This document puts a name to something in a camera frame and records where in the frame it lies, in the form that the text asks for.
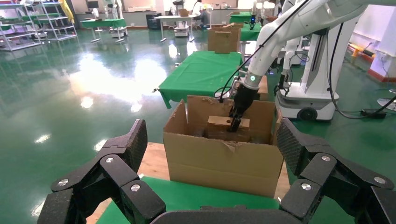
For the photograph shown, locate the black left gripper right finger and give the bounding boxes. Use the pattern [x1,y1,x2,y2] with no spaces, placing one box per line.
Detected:
[276,117,396,224]

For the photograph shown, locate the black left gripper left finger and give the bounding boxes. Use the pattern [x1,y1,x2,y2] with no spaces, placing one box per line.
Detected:
[37,119,167,224]

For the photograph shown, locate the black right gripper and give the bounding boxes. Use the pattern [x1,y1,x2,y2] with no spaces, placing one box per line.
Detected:
[228,84,259,133]

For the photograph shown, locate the small brown cardboard box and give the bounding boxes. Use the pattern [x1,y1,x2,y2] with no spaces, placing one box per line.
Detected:
[206,116,251,143]

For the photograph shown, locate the large open cardboard carton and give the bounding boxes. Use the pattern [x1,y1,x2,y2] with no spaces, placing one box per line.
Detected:
[163,95,284,198]

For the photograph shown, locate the cardboard carton on side table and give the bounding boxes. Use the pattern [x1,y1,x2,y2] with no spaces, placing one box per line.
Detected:
[207,23,244,55]

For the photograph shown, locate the green cloth on side table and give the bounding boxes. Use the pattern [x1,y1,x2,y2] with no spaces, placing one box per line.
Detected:
[158,51,244,109]

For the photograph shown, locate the white wheeled robot body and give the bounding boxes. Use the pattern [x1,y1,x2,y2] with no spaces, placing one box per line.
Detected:
[275,12,364,122]

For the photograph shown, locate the large green tablecloth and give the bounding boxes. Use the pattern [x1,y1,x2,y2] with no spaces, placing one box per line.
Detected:
[96,176,347,224]

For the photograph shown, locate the black power strip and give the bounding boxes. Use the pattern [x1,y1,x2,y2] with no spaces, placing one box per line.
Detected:
[360,109,387,119]

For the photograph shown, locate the distant green covered table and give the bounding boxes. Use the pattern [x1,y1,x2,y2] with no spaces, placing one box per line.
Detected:
[229,12,263,42]
[81,18,127,43]

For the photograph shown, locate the small white mobile robot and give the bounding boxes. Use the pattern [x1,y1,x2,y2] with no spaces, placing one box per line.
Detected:
[110,26,128,39]
[173,26,190,38]

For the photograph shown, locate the seated person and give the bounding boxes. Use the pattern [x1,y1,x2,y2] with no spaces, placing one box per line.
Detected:
[198,7,212,30]

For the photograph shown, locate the white long table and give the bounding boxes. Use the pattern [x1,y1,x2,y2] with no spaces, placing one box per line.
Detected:
[154,14,199,42]

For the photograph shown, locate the black cabinet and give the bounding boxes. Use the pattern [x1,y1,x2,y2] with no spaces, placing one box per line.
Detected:
[145,13,162,30]

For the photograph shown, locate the white metal shelf rack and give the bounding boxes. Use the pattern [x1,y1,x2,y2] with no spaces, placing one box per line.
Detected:
[0,2,42,52]
[36,0,78,42]

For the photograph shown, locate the yellow hanging item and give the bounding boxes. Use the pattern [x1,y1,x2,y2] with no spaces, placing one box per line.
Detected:
[60,0,76,23]

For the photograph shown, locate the black camera cable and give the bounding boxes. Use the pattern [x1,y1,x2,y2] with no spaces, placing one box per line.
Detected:
[214,0,310,103]

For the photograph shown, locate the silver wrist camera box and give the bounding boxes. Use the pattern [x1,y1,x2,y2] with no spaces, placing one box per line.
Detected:
[229,77,245,99]

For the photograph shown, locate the black floor cable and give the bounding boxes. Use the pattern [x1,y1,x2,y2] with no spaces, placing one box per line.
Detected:
[373,95,396,116]

